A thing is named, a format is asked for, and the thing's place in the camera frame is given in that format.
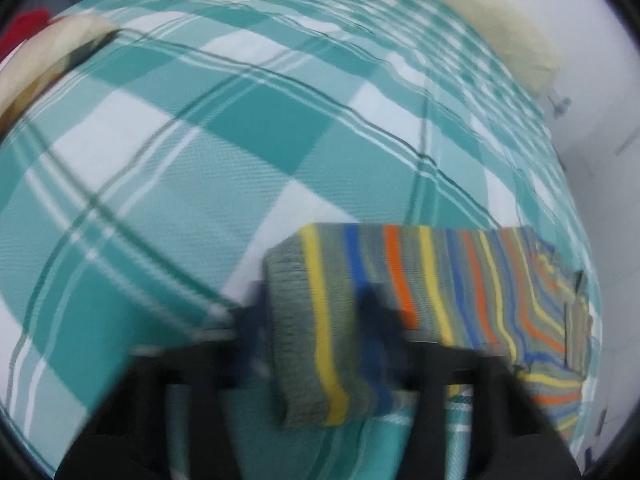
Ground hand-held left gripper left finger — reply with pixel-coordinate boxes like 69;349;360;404
54;280;275;480

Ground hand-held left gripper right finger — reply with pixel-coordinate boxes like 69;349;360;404
356;285;583;480

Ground striped knit sweater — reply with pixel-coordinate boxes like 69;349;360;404
263;223;594;444

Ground teal plaid bed sheet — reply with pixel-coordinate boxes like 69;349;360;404
0;0;601;480

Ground cream padded headboard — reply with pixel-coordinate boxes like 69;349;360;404
360;0;562;97

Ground folded red and cream cloth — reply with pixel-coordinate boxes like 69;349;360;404
0;7;122;133

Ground blue wall hook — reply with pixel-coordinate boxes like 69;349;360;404
546;94;572;118

